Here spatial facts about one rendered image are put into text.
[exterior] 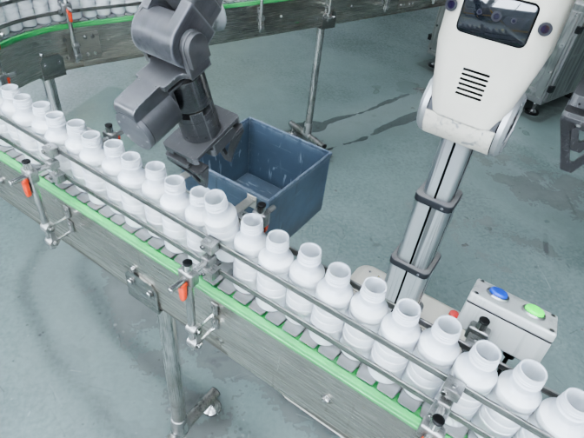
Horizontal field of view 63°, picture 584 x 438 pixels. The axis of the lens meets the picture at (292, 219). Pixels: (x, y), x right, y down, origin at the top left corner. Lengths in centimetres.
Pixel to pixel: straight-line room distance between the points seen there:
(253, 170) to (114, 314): 94
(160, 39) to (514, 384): 63
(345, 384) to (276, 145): 89
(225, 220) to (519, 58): 68
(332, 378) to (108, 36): 176
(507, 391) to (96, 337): 171
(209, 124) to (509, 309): 55
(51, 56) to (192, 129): 154
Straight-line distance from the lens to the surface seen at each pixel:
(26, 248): 261
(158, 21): 60
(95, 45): 223
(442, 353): 74
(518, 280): 271
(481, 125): 117
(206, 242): 84
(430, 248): 144
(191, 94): 64
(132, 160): 100
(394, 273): 154
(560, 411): 74
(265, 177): 163
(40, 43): 215
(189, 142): 70
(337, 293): 76
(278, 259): 79
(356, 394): 85
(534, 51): 111
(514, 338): 87
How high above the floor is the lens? 169
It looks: 40 degrees down
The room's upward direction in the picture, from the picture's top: 7 degrees clockwise
